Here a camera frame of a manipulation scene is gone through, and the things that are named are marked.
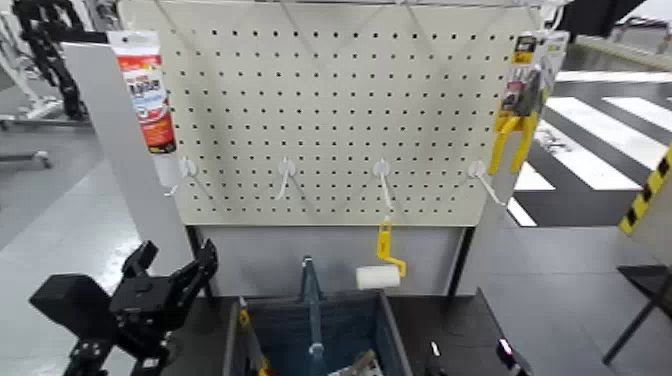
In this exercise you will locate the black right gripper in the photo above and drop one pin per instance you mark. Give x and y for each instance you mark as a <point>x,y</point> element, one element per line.
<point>512,362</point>

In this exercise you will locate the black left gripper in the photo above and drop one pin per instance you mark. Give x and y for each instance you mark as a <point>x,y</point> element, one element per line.
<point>144,310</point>

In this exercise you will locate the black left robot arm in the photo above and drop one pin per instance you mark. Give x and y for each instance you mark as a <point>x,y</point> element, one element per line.
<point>89,359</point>

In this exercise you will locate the grey blue crate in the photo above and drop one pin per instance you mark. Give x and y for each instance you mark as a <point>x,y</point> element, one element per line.
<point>346,325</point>

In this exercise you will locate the black display base platform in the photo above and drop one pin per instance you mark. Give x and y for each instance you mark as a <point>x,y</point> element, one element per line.
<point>456,325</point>

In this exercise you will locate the small white tag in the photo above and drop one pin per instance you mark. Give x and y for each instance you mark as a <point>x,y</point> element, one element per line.
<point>434,348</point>

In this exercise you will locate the yellow grey tool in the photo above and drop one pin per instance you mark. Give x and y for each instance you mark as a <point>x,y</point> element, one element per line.
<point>245,317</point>

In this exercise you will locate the grey display lower panel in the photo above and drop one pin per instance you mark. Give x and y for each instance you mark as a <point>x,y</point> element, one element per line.
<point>262,257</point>

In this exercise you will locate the white pegboard hook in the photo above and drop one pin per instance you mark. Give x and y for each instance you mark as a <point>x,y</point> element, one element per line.
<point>286,168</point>
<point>478,169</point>
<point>381,168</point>
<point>187,168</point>

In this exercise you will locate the grey display side panel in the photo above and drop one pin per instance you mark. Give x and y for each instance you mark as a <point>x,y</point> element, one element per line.
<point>488,246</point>
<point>115,157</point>

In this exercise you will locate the silver packaged item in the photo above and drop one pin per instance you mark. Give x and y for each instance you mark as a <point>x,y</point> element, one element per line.
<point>362,365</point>

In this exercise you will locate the black metal stand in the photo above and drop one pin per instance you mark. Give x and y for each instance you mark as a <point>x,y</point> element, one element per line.
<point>648,286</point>

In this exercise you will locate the white zip tie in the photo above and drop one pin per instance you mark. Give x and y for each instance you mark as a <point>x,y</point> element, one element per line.
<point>316,348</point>

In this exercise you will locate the white red sealant tube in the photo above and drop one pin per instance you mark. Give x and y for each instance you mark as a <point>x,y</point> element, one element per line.
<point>147,94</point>

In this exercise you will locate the black yellow striped barrier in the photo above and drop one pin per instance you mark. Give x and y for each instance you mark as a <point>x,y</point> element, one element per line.
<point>646,194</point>

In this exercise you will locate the beige perforated pegboard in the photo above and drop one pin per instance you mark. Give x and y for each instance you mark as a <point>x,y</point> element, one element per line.
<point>341,105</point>

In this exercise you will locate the white metal stand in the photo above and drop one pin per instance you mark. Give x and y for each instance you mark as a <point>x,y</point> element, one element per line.
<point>21,78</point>

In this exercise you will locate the black screen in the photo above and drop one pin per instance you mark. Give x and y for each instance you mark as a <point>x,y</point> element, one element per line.
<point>593,16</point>

